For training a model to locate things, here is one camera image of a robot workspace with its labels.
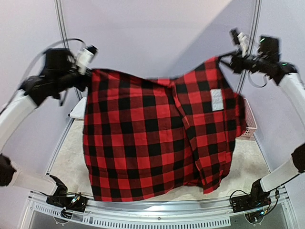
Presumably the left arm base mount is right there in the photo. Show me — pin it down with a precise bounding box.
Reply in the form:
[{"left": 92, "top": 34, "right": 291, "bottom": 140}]
[{"left": 46, "top": 193, "right": 89, "bottom": 212}]

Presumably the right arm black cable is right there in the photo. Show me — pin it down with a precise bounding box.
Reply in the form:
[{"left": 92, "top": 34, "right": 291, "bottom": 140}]
[{"left": 246, "top": 71, "right": 269, "bottom": 88}]

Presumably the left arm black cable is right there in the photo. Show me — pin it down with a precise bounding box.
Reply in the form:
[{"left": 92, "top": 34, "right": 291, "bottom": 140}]
[{"left": 20, "top": 38, "right": 86, "bottom": 107}]

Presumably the left aluminium frame post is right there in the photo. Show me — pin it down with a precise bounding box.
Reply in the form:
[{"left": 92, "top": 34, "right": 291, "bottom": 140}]
[{"left": 54, "top": 0, "right": 84, "bottom": 101}]

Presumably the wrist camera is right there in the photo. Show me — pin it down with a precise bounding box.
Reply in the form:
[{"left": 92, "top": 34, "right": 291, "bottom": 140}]
[
  {"left": 230, "top": 28, "right": 249, "bottom": 57},
  {"left": 75, "top": 45, "right": 98, "bottom": 75}
]

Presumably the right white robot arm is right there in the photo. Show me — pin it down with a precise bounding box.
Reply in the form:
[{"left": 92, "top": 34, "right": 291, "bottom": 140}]
[{"left": 220, "top": 33, "right": 305, "bottom": 208}]

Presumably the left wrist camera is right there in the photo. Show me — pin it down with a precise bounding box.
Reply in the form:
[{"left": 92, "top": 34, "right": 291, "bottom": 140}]
[{"left": 75, "top": 45, "right": 98, "bottom": 75}]

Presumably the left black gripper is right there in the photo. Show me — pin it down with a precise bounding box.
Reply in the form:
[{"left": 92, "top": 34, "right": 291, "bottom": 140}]
[{"left": 56, "top": 67, "right": 94, "bottom": 94}]

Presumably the pink plastic laundry basket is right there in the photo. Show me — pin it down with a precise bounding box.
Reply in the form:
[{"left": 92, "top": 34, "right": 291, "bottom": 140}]
[{"left": 236, "top": 98, "right": 257, "bottom": 140}]

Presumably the aluminium frame post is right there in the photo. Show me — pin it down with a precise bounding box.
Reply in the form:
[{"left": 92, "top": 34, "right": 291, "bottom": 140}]
[
  {"left": 237, "top": 0, "right": 262, "bottom": 94},
  {"left": 54, "top": 0, "right": 84, "bottom": 101}
]

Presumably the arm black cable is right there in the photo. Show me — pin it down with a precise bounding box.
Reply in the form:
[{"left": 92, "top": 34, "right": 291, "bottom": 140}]
[
  {"left": 246, "top": 71, "right": 269, "bottom": 88},
  {"left": 20, "top": 38, "right": 86, "bottom": 107}
]

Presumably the aluminium front rail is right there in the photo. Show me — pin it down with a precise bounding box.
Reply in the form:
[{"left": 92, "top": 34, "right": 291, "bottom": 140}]
[{"left": 21, "top": 188, "right": 301, "bottom": 229}]

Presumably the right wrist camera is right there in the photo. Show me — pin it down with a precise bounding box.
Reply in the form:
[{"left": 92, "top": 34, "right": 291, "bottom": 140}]
[{"left": 230, "top": 28, "right": 249, "bottom": 57}]

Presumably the white green raglan t-shirt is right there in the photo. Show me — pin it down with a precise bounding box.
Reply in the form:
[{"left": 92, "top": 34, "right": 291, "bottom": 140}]
[{"left": 69, "top": 97, "right": 87, "bottom": 120}]

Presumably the red black plaid garment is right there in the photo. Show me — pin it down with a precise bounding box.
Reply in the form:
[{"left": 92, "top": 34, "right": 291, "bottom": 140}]
[{"left": 83, "top": 57, "right": 246, "bottom": 202}]

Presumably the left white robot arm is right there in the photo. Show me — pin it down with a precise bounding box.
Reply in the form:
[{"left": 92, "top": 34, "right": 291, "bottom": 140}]
[{"left": 0, "top": 45, "right": 98, "bottom": 207}]

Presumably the right aluminium frame post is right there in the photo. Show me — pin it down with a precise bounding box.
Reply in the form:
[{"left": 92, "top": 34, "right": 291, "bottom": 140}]
[{"left": 237, "top": 0, "right": 262, "bottom": 94}]

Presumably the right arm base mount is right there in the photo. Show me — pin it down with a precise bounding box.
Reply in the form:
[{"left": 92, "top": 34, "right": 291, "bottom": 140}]
[{"left": 229, "top": 180, "right": 271, "bottom": 213}]

